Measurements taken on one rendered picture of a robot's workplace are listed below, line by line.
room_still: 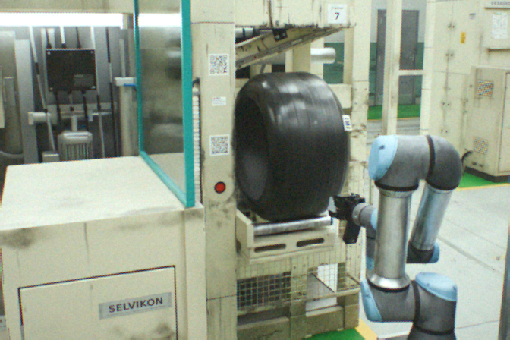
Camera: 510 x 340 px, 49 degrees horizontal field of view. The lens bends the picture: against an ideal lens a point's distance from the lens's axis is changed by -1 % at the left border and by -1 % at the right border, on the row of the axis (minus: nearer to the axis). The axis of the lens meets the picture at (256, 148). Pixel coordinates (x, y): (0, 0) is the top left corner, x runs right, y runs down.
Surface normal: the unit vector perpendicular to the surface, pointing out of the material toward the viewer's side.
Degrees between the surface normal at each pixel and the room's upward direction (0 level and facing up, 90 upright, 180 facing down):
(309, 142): 76
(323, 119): 61
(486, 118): 90
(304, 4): 90
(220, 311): 90
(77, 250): 90
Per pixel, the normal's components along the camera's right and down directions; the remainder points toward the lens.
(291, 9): 0.36, 0.19
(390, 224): -0.37, 0.27
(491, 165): -0.95, 0.06
